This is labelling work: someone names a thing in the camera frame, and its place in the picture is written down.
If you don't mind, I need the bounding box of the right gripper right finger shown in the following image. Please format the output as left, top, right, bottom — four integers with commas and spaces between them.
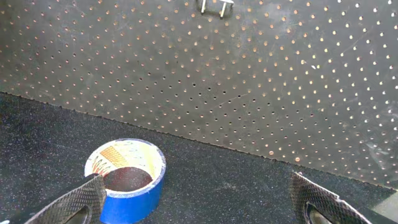
289, 172, 385, 224

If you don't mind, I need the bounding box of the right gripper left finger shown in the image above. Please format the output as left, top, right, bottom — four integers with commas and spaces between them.
6, 173, 108, 224

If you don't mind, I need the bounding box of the roll of blue tape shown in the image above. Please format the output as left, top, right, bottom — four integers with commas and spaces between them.
83, 138, 167, 224

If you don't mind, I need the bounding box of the black pegboard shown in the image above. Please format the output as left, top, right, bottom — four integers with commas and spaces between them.
0, 0, 398, 191

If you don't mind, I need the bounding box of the metal hook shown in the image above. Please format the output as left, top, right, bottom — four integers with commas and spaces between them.
196, 0, 235, 19

